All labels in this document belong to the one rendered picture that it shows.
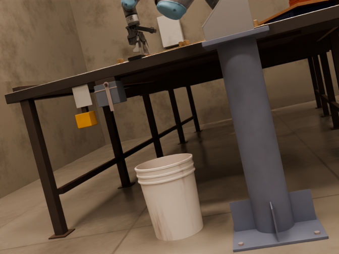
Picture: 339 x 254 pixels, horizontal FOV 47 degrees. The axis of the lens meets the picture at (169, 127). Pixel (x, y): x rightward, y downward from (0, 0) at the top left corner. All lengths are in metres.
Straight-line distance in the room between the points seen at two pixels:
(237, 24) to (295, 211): 0.85
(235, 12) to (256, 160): 0.62
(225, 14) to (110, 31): 6.07
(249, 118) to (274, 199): 0.36
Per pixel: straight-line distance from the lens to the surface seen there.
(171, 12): 1.71
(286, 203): 1.79
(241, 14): 1.66
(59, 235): 2.56
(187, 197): 1.92
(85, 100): 2.26
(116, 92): 2.14
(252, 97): 1.67
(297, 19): 1.98
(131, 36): 2.35
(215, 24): 1.66
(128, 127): 7.56
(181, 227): 1.95
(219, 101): 7.22
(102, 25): 7.72
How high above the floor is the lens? 0.70
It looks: 5 degrees down
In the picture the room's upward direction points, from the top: 13 degrees counter-clockwise
